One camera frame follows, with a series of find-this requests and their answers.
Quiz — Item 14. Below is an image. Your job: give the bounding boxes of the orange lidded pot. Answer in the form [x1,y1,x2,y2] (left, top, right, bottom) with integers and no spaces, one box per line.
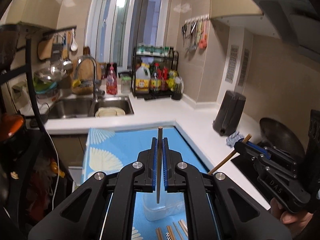
[1,113,25,141]

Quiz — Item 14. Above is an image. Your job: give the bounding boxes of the white hanging ladle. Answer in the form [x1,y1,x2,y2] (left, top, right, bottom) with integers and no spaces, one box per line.
[70,29,78,52]

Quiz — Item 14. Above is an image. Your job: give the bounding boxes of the blue patterned table mat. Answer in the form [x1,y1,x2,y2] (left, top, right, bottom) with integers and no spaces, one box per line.
[81,127,208,239]

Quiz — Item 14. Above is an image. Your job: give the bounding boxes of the yellow oil jug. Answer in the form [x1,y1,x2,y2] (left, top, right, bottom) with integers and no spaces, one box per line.
[135,63,151,94]

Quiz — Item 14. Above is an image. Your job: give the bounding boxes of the wooden chopstick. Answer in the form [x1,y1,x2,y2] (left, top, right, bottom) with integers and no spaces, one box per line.
[173,222,184,240]
[208,134,252,175]
[167,225,176,240]
[178,219,188,237]
[156,126,163,204]
[156,228,163,240]

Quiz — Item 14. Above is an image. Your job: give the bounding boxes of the hanging utensils on hooks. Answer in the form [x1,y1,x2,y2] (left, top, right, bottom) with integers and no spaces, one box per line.
[181,14,210,52]

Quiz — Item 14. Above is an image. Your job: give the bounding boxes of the wooden cutting board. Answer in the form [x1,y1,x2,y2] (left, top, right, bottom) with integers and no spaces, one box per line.
[71,45,103,95]

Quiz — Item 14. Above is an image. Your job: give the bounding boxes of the black gas stove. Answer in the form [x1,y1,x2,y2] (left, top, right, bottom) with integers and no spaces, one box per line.
[232,146,278,200]

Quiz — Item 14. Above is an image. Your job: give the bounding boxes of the range hood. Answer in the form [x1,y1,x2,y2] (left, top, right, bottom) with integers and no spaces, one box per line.
[252,0,319,62]

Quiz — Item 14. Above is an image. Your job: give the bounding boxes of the black wok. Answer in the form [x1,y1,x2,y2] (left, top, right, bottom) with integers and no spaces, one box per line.
[259,118,305,158]

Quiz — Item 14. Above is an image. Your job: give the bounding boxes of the black electric kettle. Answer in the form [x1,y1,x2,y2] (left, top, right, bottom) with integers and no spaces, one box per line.
[213,90,246,136]

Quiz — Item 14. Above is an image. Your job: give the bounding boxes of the glass jar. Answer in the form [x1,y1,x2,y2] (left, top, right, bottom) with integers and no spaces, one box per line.
[121,76,131,94]

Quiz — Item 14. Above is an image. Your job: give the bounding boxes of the black spice rack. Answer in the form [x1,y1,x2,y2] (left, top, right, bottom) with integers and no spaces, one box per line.
[131,44,179,100]

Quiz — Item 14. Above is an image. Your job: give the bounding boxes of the stainless steel sink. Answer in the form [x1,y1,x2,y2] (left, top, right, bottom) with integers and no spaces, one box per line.
[48,96,134,119]

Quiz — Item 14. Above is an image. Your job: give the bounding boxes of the blue checkered cloth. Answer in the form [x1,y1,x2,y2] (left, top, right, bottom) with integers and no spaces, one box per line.
[226,131,245,148]

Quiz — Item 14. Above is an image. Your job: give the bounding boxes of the right human hand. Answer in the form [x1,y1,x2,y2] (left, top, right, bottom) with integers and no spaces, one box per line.
[270,198,313,238]

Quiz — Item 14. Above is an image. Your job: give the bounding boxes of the clear plastic utensil holder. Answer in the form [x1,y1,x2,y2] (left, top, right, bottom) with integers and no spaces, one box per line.
[143,192,185,222]

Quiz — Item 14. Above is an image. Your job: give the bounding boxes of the white power cable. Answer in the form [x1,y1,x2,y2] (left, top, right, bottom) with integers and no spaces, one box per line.
[37,102,61,205]

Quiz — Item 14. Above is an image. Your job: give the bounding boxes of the chrome kitchen faucet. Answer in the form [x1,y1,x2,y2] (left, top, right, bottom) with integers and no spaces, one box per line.
[74,55,106,102]

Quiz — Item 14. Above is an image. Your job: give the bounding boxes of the black shelf rack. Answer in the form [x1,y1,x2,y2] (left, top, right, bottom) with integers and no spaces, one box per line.
[0,23,77,156]

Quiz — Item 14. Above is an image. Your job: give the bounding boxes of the white ceramic spoon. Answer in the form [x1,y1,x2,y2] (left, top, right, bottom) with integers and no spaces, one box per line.
[165,232,171,240]

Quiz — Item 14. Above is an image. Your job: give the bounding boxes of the red dish soap bottle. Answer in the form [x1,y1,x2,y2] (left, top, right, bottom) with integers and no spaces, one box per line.
[106,63,118,95]

